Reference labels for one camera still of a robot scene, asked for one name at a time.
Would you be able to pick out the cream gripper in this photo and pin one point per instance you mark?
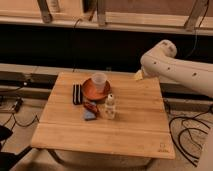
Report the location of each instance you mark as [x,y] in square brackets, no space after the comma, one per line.
[139,75]

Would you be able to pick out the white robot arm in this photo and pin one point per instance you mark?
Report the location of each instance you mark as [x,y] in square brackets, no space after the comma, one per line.
[160,61]

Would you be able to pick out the small clear plastic bottle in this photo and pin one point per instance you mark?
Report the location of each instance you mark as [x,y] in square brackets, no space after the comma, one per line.
[110,108]

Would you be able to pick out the clear plastic cup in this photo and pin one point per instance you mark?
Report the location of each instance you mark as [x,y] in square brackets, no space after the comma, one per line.
[99,80]

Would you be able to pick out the wooden table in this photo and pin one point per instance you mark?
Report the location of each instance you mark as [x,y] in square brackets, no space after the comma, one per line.
[140,128]

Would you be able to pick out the orange plate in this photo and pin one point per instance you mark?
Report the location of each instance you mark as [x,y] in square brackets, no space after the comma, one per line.
[89,91]

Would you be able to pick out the red and black tool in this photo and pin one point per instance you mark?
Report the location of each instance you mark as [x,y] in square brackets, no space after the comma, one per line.
[91,107]

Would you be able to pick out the blue cloth piece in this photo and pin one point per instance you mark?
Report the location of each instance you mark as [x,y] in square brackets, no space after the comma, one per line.
[89,116]

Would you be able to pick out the black power adapter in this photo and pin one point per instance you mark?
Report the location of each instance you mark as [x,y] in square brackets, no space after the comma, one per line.
[17,105]

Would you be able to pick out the metal shelf bracket middle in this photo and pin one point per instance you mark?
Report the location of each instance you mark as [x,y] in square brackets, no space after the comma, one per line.
[101,12]

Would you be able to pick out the metal shelf bracket left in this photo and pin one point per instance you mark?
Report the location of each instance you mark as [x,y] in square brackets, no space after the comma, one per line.
[44,9]

